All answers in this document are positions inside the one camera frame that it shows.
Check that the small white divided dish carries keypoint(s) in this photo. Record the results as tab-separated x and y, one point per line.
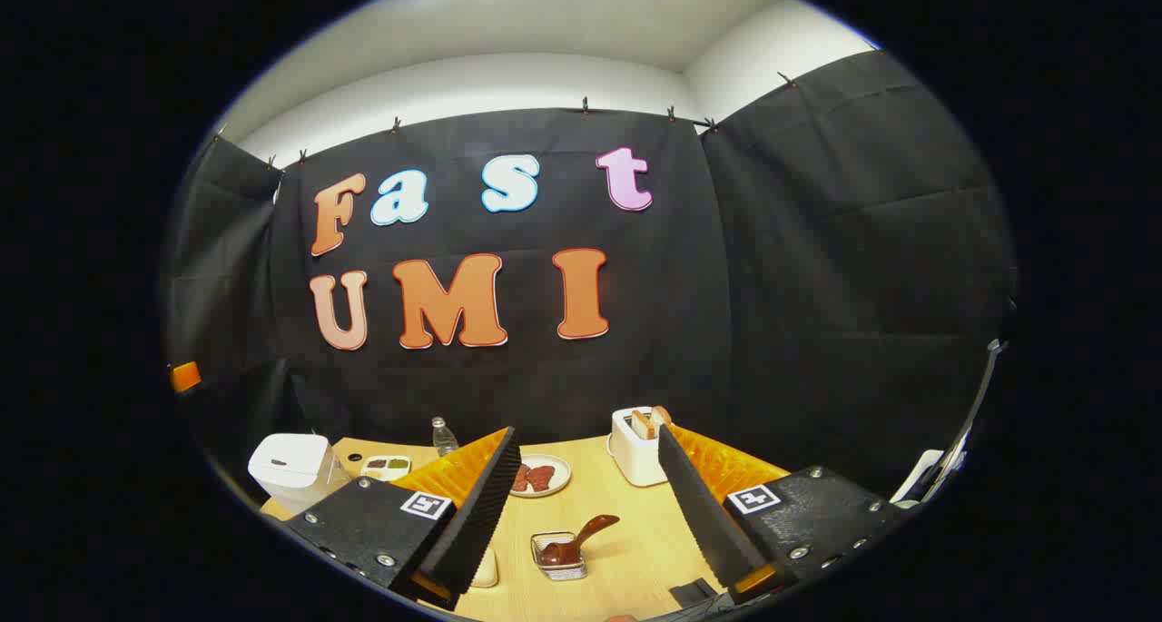
386	467

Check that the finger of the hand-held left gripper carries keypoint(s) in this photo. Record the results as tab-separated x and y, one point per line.
185	377

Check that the white rice cooker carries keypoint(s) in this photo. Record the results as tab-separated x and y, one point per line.
290	468

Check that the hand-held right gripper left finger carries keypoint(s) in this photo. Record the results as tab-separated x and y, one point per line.
481	522

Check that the row of small cloth clips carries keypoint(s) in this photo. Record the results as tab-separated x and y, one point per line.
585	107

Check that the brown wooden spoon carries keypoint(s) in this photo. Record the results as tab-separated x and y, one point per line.
581	536

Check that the brown meat piece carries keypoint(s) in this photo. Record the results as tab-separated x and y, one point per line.
541	478
521	478

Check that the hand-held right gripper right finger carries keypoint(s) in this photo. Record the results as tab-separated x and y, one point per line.
708	522

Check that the bread slice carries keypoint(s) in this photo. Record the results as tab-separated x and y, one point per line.
662	415
643	425

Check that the white toaster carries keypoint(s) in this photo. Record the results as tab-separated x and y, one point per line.
635	463

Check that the black table clamp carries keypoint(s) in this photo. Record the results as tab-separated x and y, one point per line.
694	593

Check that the white round plate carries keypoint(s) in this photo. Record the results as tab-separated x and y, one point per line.
558	467

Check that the black backdrop cloth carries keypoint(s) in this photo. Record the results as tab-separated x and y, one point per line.
726	331

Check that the clear plastic water bottle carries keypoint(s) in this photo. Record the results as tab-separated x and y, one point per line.
444	439

